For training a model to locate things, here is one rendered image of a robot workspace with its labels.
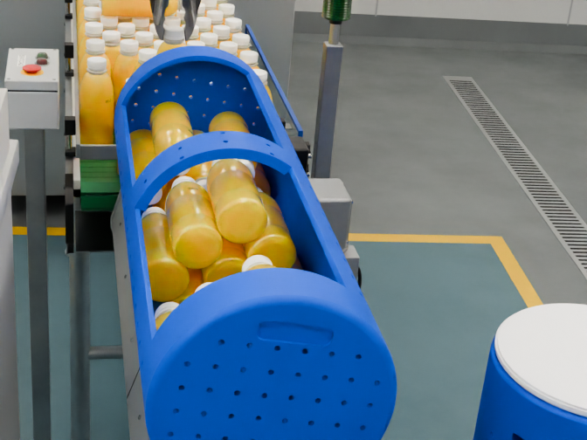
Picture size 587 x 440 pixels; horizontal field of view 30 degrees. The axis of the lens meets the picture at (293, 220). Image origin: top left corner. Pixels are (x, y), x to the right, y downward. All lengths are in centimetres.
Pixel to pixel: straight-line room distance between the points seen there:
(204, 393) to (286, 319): 12
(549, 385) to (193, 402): 48
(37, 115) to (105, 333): 133
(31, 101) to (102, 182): 21
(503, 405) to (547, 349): 10
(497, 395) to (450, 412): 168
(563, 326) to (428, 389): 169
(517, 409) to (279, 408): 37
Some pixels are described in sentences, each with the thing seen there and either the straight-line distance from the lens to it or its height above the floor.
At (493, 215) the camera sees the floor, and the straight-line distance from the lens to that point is 439.
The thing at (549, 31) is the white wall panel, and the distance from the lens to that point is 670.
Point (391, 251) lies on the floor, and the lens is 398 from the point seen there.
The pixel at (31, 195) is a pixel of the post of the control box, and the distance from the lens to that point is 233.
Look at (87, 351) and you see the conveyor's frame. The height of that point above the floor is 32.
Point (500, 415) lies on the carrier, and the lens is 150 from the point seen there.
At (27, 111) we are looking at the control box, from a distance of 217.
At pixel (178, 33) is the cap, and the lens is 213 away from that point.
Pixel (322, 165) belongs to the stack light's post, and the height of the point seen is 81.
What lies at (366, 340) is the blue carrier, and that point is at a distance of 121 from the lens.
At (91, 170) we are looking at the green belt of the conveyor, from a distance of 225.
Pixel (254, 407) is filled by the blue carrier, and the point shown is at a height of 109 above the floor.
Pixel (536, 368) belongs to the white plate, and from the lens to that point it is 148.
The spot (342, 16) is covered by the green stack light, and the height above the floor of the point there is 117.
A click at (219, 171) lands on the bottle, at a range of 157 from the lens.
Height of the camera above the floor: 181
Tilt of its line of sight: 26 degrees down
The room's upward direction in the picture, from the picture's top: 5 degrees clockwise
